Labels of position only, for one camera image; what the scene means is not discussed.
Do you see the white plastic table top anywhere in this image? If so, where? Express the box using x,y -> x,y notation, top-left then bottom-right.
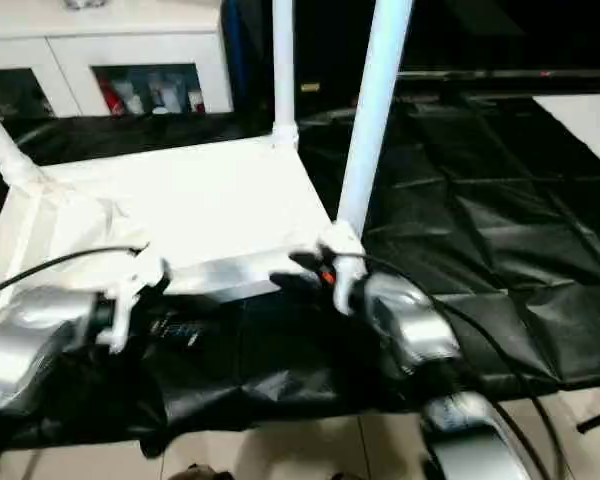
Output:
0,130 -> 367,337

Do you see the white plastic table leg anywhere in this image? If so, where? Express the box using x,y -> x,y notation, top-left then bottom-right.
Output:
0,94 -> 49,196
329,0 -> 415,236
269,0 -> 301,146

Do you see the black mat cloth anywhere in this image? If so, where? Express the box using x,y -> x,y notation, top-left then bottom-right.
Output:
0,94 -> 600,459

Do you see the blue white printed mug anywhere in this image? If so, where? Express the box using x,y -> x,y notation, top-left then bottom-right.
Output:
152,84 -> 176,114

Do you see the dark blue vertical panel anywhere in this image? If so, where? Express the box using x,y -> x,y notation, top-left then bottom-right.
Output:
221,0 -> 251,114

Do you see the red bottle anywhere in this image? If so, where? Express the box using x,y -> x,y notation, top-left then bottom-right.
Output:
104,82 -> 126,116

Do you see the grey low shelf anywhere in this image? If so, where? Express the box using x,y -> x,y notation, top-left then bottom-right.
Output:
397,68 -> 600,94

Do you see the white glass-door cabinet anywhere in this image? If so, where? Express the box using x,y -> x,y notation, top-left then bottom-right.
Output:
0,0 -> 234,119

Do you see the black backdrop cloth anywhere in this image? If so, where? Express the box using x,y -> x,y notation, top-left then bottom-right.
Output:
249,0 -> 600,106

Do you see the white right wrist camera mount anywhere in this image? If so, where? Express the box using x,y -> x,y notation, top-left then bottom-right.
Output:
329,238 -> 370,317

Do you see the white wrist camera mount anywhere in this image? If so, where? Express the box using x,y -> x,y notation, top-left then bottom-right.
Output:
329,238 -> 370,317
97,243 -> 174,355

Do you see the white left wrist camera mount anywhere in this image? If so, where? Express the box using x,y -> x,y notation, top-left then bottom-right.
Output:
97,243 -> 174,355

